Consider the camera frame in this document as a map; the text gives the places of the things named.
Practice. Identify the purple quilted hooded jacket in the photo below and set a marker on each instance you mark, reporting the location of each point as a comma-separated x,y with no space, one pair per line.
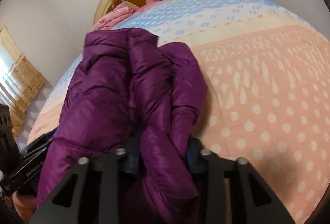
125,86

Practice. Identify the polka dot bed cover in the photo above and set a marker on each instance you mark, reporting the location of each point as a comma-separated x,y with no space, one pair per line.
267,77

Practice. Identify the beige curtain left window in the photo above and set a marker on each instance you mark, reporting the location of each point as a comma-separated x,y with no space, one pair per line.
20,80

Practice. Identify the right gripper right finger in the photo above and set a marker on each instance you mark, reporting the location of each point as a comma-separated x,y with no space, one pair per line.
231,191

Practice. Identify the person's left hand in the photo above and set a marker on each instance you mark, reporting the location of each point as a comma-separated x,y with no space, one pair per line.
25,205

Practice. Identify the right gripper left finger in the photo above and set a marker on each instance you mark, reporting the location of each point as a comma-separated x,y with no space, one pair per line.
92,191

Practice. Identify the folded pink blanket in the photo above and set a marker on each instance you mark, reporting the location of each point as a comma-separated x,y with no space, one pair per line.
121,12

